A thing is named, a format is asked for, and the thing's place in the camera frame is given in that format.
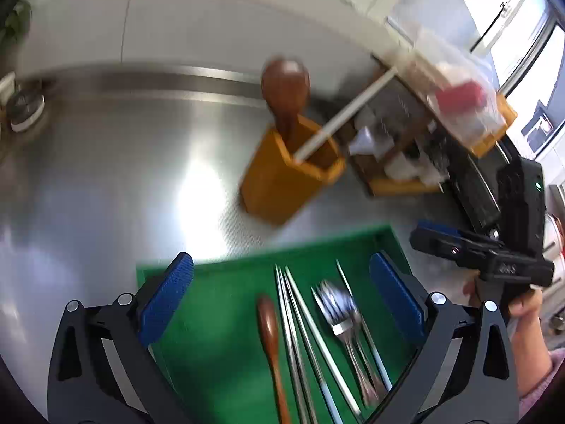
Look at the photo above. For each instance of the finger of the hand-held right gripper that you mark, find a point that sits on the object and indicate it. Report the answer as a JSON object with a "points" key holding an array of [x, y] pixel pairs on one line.
{"points": [[441, 249], [439, 227]]}

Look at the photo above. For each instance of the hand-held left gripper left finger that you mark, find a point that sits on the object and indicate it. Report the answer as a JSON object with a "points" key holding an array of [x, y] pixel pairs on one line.
{"points": [[167, 300]]}

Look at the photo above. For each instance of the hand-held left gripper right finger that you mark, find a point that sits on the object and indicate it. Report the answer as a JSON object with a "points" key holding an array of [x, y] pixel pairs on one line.
{"points": [[397, 300]]}

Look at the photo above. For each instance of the green plastic tray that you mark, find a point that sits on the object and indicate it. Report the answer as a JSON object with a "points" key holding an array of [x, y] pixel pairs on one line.
{"points": [[220, 318]]}

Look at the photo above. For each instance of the metal fork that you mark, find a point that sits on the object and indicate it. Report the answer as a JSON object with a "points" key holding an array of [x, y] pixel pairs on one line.
{"points": [[368, 375], [340, 327]]}

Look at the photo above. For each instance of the slim wooden spoon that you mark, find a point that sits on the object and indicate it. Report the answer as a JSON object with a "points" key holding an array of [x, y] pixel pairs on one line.
{"points": [[268, 322]]}

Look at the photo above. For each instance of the metal chopstick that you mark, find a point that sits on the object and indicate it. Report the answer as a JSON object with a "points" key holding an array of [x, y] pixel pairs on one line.
{"points": [[291, 353], [300, 355]]}

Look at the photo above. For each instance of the wooden utensil holder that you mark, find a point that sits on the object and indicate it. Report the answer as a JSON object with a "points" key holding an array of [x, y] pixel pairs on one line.
{"points": [[273, 185]]}

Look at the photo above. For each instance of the person's right forearm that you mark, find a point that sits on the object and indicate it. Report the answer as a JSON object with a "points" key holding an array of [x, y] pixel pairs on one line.
{"points": [[532, 353]]}

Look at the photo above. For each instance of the person's right hand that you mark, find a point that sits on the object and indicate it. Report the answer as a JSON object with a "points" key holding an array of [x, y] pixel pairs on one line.
{"points": [[525, 309]]}

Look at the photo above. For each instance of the black appliance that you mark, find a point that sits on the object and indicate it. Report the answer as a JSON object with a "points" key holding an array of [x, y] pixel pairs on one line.
{"points": [[472, 194]]}

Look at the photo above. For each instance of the wooden rack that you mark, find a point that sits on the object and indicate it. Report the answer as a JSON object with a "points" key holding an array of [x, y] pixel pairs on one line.
{"points": [[397, 187]]}

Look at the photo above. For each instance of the white paper napkin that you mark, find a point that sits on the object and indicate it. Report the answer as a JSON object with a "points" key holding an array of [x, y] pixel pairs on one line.
{"points": [[366, 141]]}

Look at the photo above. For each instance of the clear plastic container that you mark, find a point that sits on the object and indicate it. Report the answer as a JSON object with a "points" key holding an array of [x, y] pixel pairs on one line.
{"points": [[463, 97]]}

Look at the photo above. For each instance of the window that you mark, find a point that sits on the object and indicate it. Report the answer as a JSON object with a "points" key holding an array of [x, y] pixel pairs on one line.
{"points": [[521, 17]]}

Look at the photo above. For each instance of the large wooden spoon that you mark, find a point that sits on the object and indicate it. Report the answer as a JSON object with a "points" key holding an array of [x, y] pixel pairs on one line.
{"points": [[284, 84]]}

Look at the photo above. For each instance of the potted green plant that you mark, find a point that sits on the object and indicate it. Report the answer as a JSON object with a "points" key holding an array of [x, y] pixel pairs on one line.
{"points": [[17, 20]]}

